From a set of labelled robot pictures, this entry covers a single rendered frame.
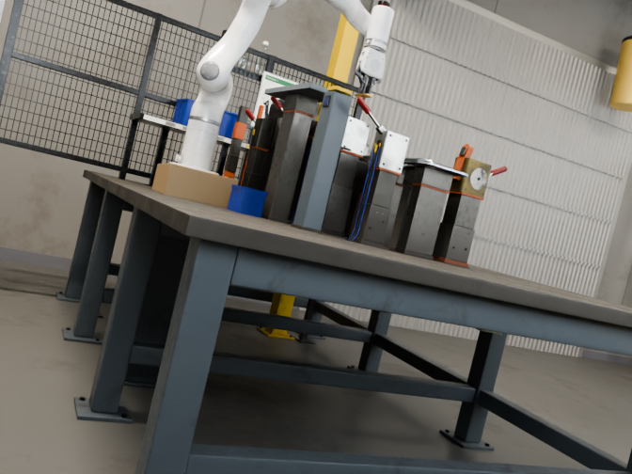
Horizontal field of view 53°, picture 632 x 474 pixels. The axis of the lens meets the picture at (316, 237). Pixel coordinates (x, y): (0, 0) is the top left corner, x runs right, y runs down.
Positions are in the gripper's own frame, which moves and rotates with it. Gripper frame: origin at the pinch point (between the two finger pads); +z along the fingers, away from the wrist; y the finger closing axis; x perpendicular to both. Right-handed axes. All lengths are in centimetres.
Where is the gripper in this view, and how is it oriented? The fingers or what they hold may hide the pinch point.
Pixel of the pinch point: (365, 89)
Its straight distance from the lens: 250.0
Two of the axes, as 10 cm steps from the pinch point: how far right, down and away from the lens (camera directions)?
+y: 8.1, 1.8, 5.6
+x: -5.4, -1.5, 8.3
